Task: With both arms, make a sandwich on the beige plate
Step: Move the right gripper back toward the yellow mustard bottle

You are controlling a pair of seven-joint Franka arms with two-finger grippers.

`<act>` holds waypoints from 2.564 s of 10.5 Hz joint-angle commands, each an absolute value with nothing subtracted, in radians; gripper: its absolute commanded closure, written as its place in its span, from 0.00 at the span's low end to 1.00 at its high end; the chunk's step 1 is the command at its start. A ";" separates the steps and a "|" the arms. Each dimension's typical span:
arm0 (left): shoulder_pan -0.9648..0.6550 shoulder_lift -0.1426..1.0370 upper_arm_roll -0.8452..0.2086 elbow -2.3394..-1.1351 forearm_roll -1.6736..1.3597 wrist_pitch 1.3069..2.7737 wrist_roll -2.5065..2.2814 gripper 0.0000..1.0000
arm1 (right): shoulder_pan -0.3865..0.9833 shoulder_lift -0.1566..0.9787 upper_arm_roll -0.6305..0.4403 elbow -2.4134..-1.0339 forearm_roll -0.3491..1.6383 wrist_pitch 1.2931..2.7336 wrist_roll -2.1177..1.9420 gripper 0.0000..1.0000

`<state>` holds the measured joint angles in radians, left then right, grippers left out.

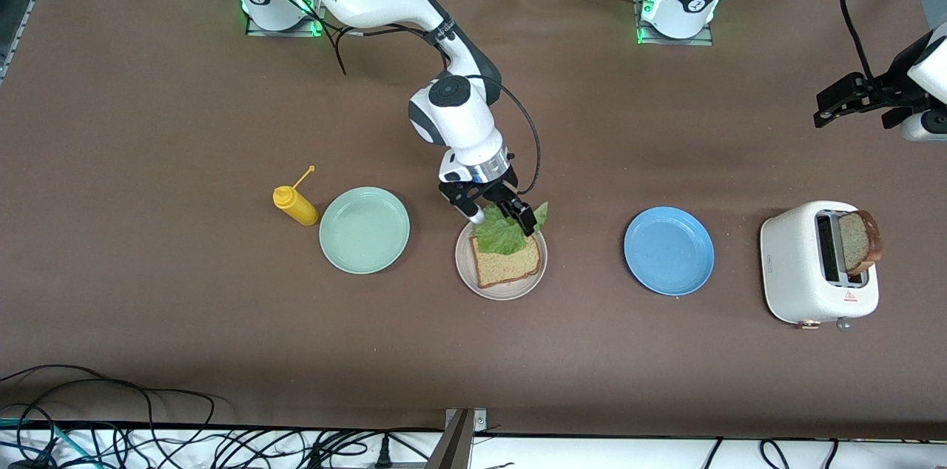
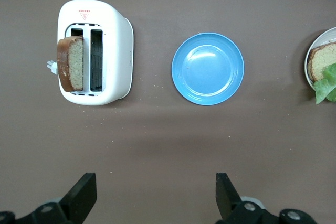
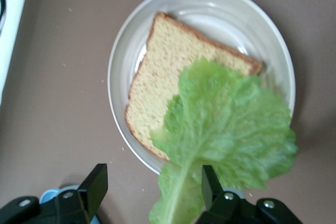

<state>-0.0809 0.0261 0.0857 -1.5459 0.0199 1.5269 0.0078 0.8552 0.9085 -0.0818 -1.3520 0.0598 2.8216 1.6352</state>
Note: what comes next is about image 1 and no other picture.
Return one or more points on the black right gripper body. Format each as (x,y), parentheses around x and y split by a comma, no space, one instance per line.
(497,191)

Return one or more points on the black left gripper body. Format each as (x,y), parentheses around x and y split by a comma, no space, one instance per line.
(885,92)

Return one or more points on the blue plate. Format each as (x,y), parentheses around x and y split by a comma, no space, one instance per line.
(669,251)

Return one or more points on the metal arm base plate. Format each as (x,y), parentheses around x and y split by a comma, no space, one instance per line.
(677,42)
(285,32)

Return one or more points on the light brown bread slice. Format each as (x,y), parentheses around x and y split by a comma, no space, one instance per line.
(507,268)

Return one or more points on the green lettuce leaf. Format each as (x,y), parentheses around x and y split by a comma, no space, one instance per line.
(503,232)

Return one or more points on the dark-crust bread slice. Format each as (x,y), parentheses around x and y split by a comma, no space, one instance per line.
(857,243)

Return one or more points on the beige plate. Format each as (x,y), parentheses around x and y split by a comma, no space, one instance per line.
(464,265)

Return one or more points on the white two-slot toaster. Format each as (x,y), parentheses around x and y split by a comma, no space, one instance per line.
(792,269)

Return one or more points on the grey metal post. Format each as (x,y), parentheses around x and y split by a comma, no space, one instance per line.
(455,447)

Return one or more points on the black power plug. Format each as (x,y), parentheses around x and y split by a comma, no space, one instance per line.
(382,454)

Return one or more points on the yellow mustard squeeze bottle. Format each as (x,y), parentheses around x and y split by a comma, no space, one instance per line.
(300,210)

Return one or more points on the mint green plate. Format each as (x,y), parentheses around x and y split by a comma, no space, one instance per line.
(364,231)

